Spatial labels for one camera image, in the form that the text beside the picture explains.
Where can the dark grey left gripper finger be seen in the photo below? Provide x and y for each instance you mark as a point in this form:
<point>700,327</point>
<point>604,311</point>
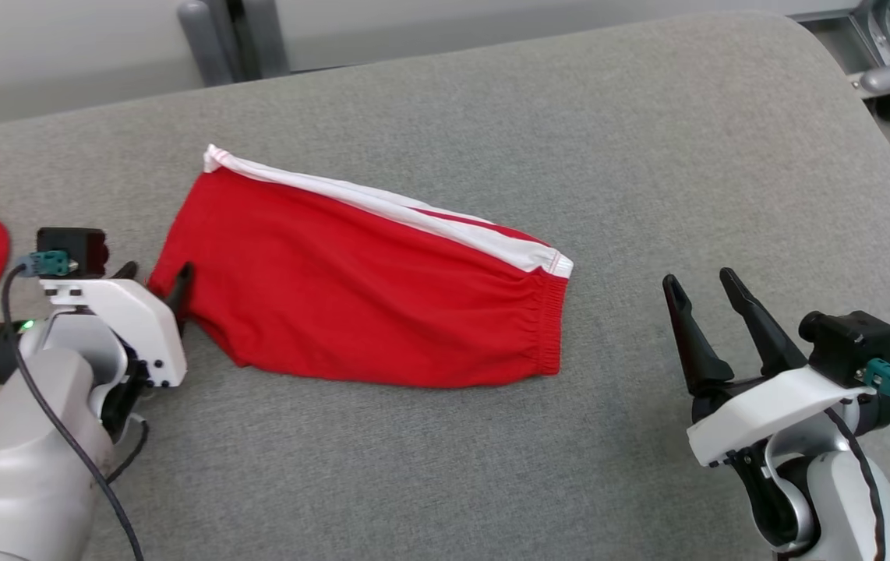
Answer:
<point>182,288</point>
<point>125,271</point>

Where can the grey cylindrical foot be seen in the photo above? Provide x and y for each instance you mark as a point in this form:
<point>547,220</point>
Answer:
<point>270,35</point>
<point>199,43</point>

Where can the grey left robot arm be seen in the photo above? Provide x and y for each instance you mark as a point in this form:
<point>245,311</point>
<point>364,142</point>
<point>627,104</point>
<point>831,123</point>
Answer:
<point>16,467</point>

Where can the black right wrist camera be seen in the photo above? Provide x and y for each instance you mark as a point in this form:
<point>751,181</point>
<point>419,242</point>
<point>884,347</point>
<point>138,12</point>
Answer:
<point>850,343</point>

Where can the red shorts with white stripe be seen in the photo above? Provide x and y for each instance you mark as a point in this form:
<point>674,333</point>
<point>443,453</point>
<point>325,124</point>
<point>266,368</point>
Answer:
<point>351,296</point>

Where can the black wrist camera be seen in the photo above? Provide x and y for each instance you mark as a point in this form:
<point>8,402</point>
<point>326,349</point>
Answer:
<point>75,243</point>
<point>850,343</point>

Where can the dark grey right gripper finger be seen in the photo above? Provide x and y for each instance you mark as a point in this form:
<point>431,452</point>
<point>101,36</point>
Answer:
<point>768,335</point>
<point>694,343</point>

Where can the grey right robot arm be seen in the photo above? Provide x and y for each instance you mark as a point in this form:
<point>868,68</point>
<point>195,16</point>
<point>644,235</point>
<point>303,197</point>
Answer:
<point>842,499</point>

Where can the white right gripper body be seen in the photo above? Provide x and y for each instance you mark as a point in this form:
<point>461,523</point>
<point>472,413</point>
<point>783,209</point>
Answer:
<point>772,405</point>

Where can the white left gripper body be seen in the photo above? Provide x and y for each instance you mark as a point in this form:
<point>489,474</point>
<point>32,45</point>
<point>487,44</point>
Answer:
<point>141,319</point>

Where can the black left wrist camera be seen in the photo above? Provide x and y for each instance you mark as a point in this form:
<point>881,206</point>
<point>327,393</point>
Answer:
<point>75,243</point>

